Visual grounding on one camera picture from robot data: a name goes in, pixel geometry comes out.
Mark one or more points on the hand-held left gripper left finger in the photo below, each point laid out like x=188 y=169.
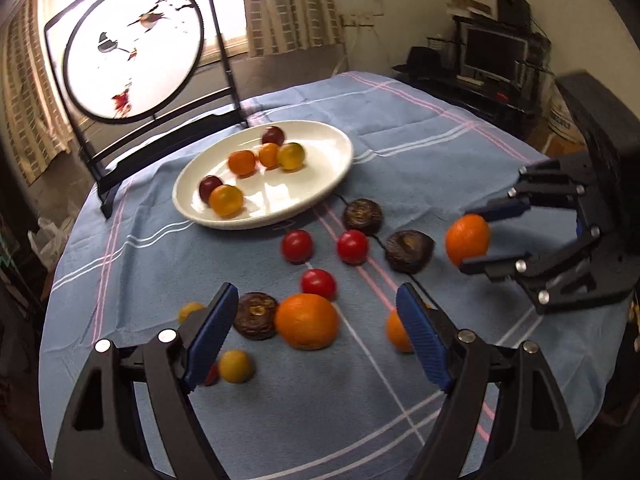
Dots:
x=212 y=330

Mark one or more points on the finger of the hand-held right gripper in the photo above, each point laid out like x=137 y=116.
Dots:
x=507 y=208
x=492 y=267

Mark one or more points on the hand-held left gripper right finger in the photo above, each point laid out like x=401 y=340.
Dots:
x=420 y=335

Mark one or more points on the orange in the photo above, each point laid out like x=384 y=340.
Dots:
x=467 y=239
x=396 y=334
x=307 y=321

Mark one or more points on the yellow tomato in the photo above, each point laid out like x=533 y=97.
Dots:
x=189 y=311
x=235 y=366

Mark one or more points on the dark brown water chestnut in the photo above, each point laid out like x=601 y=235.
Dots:
x=409 y=251
x=363 y=216
x=257 y=315

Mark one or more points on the white oval plate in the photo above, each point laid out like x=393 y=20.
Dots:
x=310 y=170

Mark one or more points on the white bucket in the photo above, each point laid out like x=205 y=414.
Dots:
x=562 y=110

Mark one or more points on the orange tomato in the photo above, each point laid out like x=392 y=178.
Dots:
x=226 y=201
x=268 y=156
x=242 y=162

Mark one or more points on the dark red tomato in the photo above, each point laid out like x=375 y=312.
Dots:
x=273 y=135
x=208 y=187

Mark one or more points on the black monitor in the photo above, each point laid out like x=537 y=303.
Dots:
x=495 y=52

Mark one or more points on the black hat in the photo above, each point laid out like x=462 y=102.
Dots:
x=422 y=60

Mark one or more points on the black box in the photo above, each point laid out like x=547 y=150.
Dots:
x=512 y=7

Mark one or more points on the white plastic bag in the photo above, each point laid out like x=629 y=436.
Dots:
x=47 y=240

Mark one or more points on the yellow-green tomato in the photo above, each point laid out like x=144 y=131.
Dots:
x=291 y=156

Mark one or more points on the stack of papers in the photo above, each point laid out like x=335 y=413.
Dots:
x=470 y=7

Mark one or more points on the round painted screen black stand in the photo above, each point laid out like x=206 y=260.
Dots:
x=150 y=60

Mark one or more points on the beige checked curtain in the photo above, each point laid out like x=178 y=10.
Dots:
x=20 y=85
x=290 y=5

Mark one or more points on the bright window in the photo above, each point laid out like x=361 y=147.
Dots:
x=231 y=0

